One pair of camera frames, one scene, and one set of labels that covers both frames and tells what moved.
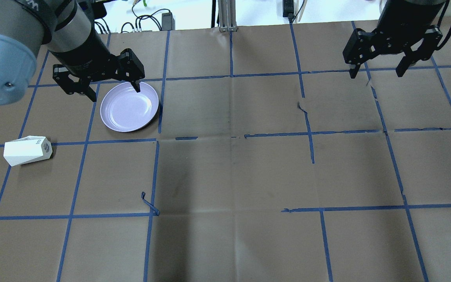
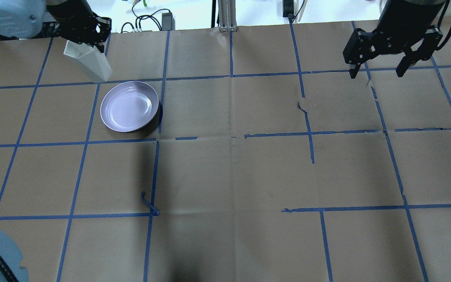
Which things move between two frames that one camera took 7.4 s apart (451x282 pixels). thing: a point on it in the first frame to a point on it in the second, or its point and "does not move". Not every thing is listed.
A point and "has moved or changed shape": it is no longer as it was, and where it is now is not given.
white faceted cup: x=26 y=149 has moved or changed shape
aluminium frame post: x=227 y=10 does not move
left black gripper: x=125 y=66 to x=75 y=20
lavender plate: x=122 y=109 does not move
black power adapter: x=168 y=22 does not move
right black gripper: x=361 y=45 does not move
